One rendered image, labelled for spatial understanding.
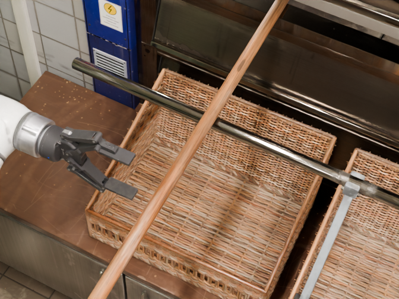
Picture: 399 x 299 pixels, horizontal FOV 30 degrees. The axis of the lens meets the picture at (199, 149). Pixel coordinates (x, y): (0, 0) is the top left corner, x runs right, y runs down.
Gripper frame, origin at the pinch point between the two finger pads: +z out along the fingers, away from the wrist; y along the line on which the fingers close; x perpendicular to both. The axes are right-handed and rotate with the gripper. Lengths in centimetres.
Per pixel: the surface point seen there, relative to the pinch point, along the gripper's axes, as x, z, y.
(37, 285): -8, -49, 119
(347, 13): -44, 29, -22
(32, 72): -59, -76, 68
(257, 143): -22.0, 20.4, 2.4
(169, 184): -1.4, 8.9, -1.1
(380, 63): -59, 37, 3
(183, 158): -8.6, 8.6, -1.3
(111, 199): -22, -21, 58
